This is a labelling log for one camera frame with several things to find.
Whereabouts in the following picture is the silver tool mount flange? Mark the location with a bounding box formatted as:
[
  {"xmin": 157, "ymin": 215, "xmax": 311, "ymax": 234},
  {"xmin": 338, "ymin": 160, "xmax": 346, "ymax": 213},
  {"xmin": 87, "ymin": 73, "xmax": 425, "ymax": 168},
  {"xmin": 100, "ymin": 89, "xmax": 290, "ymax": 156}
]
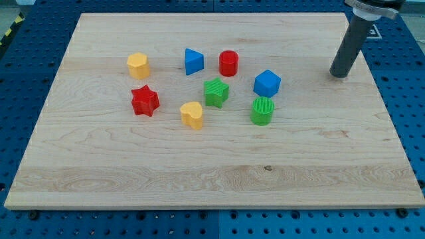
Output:
[{"xmin": 344, "ymin": 0, "xmax": 406, "ymax": 21}]

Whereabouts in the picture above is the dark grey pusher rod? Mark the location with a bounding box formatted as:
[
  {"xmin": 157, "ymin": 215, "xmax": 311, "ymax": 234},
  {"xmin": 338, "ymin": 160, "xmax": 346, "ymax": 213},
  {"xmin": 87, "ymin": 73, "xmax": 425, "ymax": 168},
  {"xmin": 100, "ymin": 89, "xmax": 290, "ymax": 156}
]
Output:
[{"xmin": 329, "ymin": 15, "xmax": 373, "ymax": 78}]

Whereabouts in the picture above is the blue cube block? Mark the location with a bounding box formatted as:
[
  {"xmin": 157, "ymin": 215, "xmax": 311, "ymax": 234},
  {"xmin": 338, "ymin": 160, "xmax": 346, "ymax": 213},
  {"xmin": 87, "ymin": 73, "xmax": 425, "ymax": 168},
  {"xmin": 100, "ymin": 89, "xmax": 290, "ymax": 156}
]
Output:
[{"xmin": 253, "ymin": 70, "xmax": 282, "ymax": 98}]

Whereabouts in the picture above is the green cylinder block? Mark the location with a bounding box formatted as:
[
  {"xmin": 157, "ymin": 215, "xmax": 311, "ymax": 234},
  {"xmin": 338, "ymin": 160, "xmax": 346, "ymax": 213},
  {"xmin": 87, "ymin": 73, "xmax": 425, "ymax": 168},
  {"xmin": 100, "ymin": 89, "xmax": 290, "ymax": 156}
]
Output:
[{"xmin": 250, "ymin": 96, "xmax": 274, "ymax": 126}]

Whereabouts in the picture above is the red cylinder block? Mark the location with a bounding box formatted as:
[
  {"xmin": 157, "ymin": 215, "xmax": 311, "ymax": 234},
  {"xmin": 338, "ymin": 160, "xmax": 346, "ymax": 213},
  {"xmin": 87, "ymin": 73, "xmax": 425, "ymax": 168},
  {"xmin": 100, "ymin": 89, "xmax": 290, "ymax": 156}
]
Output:
[{"xmin": 219, "ymin": 50, "xmax": 239, "ymax": 76}]

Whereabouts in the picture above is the green star block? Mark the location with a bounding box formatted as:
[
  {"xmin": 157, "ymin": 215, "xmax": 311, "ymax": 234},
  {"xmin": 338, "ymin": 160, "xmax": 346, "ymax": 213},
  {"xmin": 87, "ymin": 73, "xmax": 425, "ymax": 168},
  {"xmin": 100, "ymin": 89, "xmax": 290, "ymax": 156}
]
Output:
[{"xmin": 204, "ymin": 77, "xmax": 229, "ymax": 108}]

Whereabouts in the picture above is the wooden board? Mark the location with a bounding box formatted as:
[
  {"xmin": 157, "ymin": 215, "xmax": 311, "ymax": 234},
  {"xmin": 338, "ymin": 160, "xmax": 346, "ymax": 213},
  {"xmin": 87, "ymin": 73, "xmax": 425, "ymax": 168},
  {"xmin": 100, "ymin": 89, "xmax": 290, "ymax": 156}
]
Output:
[{"xmin": 5, "ymin": 13, "xmax": 424, "ymax": 210}]

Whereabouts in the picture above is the blue triangle block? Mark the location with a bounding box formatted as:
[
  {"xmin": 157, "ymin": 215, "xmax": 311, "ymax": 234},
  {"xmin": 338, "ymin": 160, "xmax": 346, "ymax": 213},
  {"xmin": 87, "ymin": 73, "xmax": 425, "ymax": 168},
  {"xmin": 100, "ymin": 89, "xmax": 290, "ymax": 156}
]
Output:
[{"xmin": 185, "ymin": 48, "xmax": 205, "ymax": 75}]

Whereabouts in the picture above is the yellow heart block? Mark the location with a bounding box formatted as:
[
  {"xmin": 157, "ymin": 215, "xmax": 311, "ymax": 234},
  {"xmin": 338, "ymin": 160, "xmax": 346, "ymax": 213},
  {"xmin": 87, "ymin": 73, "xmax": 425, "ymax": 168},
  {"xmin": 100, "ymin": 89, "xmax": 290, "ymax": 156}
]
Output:
[{"xmin": 180, "ymin": 102, "xmax": 203, "ymax": 130}]

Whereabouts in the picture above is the yellow hexagon block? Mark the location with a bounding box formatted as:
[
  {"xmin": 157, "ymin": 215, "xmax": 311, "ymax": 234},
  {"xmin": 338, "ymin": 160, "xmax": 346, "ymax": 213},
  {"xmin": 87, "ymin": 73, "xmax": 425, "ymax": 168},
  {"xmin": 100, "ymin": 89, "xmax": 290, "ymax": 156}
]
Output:
[{"xmin": 127, "ymin": 52, "xmax": 150, "ymax": 80}]

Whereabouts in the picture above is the red star block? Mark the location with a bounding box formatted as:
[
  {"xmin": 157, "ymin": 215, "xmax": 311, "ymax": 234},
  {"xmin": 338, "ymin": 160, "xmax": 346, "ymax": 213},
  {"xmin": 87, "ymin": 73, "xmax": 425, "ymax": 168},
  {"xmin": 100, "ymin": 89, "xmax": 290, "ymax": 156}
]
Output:
[{"xmin": 131, "ymin": 85, "xmax": 160, "ymax": 117}]

